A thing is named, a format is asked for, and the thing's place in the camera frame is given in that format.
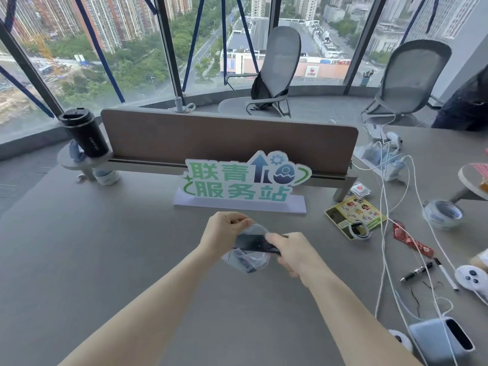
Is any person's right hand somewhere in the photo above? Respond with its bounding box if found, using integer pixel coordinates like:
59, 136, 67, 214
265, 232, 333, 289

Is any person's left hand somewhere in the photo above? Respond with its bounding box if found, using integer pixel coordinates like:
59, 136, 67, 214
199, 211, 255, 260

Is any black device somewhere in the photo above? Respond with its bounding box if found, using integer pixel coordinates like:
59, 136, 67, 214
234, 234, 289, 257

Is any clear plastic bag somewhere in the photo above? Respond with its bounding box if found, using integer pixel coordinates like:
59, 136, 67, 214
221, 223, 273, 273

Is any person's left forearm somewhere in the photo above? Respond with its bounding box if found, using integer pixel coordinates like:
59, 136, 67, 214
57, 240, 229, 366

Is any person's right forearm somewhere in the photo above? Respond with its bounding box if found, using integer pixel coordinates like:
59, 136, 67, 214
300, 270, 424, 366

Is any green and white standing sign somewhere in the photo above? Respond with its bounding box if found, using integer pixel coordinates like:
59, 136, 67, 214
173, 150, 313, 215

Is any brown desk divider panel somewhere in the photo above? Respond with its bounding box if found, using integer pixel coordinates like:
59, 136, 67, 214
101, 108, 359, 203

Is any small white tape roll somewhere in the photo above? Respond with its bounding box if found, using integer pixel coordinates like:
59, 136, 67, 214
348, 220, 371, 241

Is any colourful sticker sheet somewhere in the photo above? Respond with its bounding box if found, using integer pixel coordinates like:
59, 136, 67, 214
324, 194, 388, 241

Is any small white packet red label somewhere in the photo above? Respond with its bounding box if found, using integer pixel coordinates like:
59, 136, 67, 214
349, 181, 371, 198

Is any black bag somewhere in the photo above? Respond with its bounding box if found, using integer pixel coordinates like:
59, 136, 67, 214
250, 71, 291, 111

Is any white power strip with plugs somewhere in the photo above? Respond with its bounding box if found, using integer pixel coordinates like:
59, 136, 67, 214
354, 143, 409, 183

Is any red snack packet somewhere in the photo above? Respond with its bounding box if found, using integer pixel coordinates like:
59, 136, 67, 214
392, 220, 435, 258

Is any black pen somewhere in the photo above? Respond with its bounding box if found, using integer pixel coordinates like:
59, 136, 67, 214
400, 261, 435, 283

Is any black thread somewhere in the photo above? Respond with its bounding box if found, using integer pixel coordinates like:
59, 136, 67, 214
409, 280, 445, 319

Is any white handheld device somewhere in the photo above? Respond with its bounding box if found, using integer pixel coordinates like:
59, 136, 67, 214
384, 131, 403, 150

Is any large clear tape roll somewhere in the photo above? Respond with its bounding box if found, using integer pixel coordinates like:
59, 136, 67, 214
422, 200, 464, 230

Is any white round gadget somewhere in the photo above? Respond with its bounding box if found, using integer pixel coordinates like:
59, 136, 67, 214
387, 329, 413, 353

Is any grey mesh office chair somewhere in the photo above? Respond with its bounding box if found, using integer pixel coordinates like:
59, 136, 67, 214
360, 39, 453, 128
218, 26, 302, 119

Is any white marker black cap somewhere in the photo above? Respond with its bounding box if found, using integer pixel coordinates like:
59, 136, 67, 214
433, 257, 460, 292

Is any light blue clip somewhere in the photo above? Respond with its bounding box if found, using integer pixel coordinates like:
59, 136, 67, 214
68, 140, 87, 163

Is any black travel tumbler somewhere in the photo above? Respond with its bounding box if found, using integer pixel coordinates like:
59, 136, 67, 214
58, 108, 110, 158

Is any round grey clamp-on cup tray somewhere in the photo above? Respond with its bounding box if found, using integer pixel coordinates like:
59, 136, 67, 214
57, 141, 115, 183

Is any white game controller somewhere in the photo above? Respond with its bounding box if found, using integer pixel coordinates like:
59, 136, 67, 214
454, 264, 488, 298

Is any thick white cable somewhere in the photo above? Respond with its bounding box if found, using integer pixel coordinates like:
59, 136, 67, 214
374, 156, 414, 320

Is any grey clamp post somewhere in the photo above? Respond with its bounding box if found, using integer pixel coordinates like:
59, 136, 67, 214
173, 96, 197, 114

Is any thin white cable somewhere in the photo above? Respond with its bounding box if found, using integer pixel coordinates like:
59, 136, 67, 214
404, 155, 488, 362

